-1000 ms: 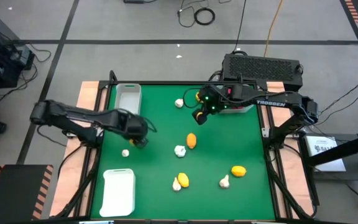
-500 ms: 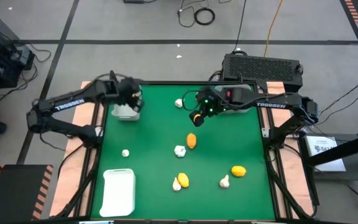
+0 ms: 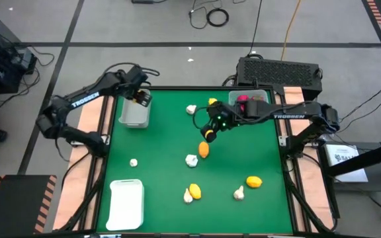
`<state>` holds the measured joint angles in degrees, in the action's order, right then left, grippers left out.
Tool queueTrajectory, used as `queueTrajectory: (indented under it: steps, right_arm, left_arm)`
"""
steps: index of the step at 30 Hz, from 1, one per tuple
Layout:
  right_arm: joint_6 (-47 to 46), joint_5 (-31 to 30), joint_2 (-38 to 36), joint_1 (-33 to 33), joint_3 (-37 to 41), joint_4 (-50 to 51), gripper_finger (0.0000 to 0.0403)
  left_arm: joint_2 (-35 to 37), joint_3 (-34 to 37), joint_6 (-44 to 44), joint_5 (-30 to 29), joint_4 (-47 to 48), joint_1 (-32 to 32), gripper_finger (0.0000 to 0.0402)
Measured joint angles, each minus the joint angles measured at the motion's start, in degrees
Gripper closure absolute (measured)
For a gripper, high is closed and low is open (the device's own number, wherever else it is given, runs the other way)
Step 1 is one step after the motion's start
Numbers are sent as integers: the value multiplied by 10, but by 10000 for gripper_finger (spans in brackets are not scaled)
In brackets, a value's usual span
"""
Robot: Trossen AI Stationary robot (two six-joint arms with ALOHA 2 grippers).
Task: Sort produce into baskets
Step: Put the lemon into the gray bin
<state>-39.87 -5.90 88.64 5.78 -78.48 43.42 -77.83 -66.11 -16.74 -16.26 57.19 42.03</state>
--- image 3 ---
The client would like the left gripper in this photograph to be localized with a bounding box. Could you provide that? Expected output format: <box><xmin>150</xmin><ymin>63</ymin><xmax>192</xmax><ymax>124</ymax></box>
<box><xmin>122</xmin><ymin>65</ymin><xmax>153</xmax><ymax>107</ymax></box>

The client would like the orange oval fruit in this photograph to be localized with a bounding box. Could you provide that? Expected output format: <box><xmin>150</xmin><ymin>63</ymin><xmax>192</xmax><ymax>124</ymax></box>
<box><xmin>198</xmin><ymin>141</ymin><xmax>210</xmax><ymax>159</ymax></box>

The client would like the red tomato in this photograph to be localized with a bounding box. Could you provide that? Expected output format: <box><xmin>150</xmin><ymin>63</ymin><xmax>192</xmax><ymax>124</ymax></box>
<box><xmin>237</xmin><ymin>95</ymin><xmax>250</xmax><ymax>113</ymax></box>

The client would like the light grey plastic bin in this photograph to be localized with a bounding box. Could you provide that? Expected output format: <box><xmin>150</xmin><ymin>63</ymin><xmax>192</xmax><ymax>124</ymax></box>
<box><xmin>118</xmin><ymin>88</ymin><xmax>151</xmax><ymax>129</ymax></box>

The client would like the clear plastic bin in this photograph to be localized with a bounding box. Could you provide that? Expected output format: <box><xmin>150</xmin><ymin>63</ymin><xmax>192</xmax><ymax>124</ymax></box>
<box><xmin>228</xmin><ymin>89</ymin><xmax>270</xmax><ymax>122</ymax></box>

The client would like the green table mat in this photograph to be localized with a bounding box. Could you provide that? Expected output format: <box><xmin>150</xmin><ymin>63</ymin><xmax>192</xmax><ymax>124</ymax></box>
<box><xmin>96</xmin><ymin>88</ymin><xmax>294</xmax><ymax>234</ymax></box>

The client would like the black computer case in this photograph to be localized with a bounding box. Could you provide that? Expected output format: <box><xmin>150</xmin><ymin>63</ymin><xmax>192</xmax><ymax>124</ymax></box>
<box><xmin>235</xmin><ymin>56</ymin><xmax>323</xmax><ymax>106</ymax></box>

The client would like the white plastic bin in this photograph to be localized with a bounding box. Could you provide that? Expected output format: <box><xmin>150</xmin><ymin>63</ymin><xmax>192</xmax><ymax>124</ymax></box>
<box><xmin>105</xmin><ymin>178</ymin><xmax>145</xmax><ymax>231</ymax></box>

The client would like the white printed paper sheet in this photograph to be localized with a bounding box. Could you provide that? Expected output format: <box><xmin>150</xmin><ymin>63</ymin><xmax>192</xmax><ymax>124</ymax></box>
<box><xmin>325</xmin><ymin>143</ymin><xmax>369</xmax><ymax>183</ymax></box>

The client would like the black metal beam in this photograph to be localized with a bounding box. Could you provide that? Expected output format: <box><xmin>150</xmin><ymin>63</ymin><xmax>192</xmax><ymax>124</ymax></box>
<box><xmin>325</xmin><ymin>138</ymin><xmax>381</xmax><ymax>178</ymax></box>

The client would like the grey side table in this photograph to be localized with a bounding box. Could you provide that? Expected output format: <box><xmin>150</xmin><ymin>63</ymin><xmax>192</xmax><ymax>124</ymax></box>
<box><xmin>319</xmin><ymin>141</ymin><xmax>381</xmax><ymax>194</ymax></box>

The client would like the tangled black cable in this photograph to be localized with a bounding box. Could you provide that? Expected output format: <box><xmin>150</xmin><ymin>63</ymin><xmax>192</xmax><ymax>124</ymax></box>
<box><xmin>189</xmin><ymin>0</ymin><xmax>208</xmax><ymax>30</ymax></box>

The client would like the coiled black cable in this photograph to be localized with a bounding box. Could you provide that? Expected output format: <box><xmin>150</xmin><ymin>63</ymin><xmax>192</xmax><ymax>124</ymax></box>
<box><xmin>206</xmin><ymin>7</ymin><xmax>230</xmax><ymax>28</ymax></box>

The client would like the long black floor cable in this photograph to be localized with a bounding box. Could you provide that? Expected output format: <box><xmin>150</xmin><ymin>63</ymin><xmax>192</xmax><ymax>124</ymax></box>
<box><xmin>247</xmin><ymin>0</ymin><xmax>264</xmax><ymax>57</ymax></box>

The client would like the yellow floor cable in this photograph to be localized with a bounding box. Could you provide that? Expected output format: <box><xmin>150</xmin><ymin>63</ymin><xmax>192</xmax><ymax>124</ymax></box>
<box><xmin>280</xmin><ymin>0</ymin><xmax>302</xmax><ymax>62</ymax></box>

